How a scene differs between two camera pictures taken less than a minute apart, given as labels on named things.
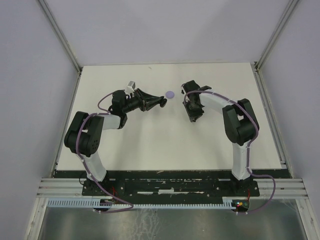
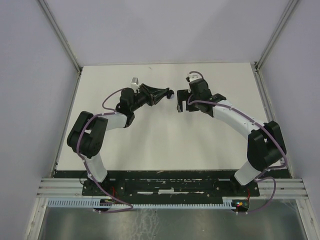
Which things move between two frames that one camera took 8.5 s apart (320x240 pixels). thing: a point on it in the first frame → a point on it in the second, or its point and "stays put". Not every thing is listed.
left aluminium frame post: (76, 64) stays put
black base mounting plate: (170, 188) stays put
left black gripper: (142, 96) → (157, 94)
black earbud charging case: (163, 102) → (169, 94)
